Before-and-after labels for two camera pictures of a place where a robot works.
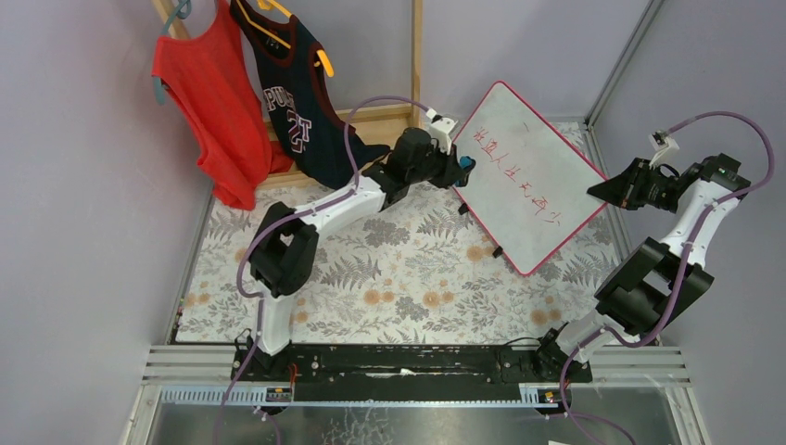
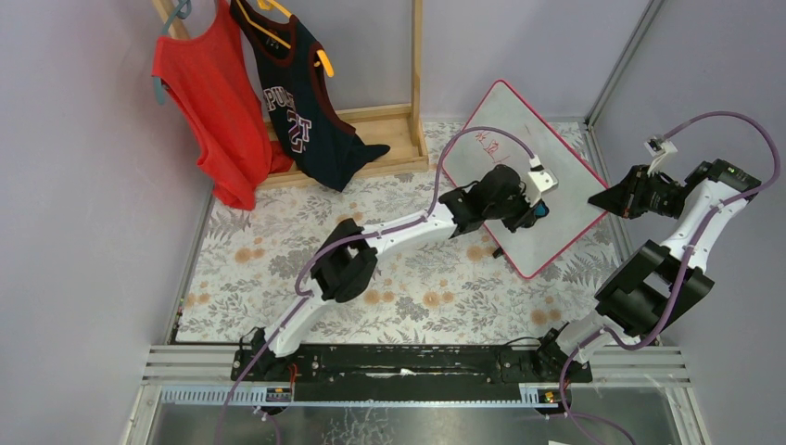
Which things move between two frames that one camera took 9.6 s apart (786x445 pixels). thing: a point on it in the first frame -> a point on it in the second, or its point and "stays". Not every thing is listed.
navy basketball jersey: x=299 y=99 stays
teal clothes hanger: x=183 y=10 stays
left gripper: x=447 y=170 -> x=525 y=207
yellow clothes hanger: x=269 y=4 stays
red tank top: x=222 y=99 stays
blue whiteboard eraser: x=467 y=163 -> x=540 y=209
